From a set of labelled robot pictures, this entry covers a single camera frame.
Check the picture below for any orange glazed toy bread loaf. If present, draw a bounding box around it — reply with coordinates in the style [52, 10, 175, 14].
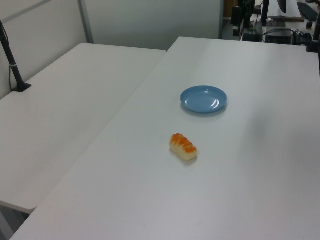
[169, 133, 198, 162]

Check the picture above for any thin black pole cable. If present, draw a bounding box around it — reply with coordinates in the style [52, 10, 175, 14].
[8, 65, 14, 91]

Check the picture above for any blue round plastic plate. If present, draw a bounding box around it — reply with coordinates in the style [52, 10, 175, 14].
[180, 85, 229, 114]

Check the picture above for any black camera stand pole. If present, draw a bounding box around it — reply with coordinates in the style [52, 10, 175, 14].
[0, 18, 33, 94]

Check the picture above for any black power adapter with cables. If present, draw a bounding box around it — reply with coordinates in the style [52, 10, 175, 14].
[291, 29, 313, 47]

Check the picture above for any black monitor stand post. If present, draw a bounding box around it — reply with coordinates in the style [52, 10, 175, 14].
[260, 0, 270, 28]

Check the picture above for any black box device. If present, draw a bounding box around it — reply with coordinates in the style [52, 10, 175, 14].
[264, 28, 294, 45]

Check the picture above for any white side table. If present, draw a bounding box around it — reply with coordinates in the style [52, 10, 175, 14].
[0, 42, 168, 215]

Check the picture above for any grey metal partition post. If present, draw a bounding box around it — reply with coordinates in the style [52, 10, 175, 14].
[77, 0, 95, 45]

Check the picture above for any black clamp mount post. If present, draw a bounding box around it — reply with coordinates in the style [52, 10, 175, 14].
[305, 14, 320, 54]

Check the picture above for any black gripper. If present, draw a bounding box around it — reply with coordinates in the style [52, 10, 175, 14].
[231, 5, 242, 37]

